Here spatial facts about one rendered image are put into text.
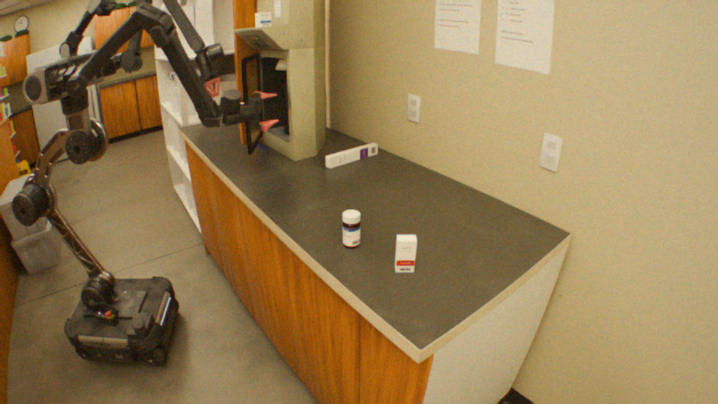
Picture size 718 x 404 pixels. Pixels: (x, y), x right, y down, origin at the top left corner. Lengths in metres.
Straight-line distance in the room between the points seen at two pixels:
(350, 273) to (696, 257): 1.00
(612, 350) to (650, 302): 0.25
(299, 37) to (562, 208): 1.15
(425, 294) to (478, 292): 0.13
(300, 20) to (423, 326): 1.19
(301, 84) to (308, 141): 0.25
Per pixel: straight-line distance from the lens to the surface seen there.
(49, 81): 1.45
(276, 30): 1.49
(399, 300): 0.86
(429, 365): 0.84
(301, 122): 1.59
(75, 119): 1.74
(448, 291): 0.90
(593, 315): 1.40
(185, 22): 1.76
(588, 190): 1.24
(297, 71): 1.54
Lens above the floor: 1.51
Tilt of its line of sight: 27 degrees down
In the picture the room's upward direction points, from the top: straight up
